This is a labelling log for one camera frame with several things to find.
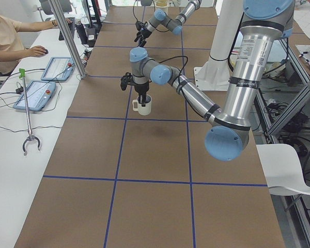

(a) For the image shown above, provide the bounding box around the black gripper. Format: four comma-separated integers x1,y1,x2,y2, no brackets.
134,83,149,106
135,22,151,47

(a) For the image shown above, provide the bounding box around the white mug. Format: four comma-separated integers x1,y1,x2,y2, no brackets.
132,95,152,116

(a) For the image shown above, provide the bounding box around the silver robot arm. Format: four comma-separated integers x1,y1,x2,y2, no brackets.
120,1,295,161
134,0,202,47

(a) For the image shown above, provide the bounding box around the black water bottle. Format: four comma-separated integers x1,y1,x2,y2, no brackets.
75,21,88,45

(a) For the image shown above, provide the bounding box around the black keyboard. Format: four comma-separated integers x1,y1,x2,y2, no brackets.
58,17,75,41

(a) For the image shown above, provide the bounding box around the far blue teach pendant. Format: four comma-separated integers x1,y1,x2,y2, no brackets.
41,57,74,81

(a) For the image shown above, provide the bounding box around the blue teach pendant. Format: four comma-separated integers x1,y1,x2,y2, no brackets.
41,57,74,81
26,80,56,112

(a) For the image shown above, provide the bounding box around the near blue teach pendant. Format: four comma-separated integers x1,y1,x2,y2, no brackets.
26,80,56,112

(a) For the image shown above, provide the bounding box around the metal reacher grabber tool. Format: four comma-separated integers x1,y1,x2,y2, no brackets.
19,68,41,156

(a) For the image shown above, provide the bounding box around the person in beige shirt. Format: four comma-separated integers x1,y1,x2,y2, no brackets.
0,15,58,76

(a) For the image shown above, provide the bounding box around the white chair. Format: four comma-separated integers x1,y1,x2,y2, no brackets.
256,144,310,196

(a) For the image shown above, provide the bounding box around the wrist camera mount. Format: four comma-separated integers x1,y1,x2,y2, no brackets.
120,72,133,91

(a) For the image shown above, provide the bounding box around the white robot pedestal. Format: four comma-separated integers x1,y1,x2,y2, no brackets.
194,0,243,91

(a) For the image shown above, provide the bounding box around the aluminium frame post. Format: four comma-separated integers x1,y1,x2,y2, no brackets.
49,0,86,79

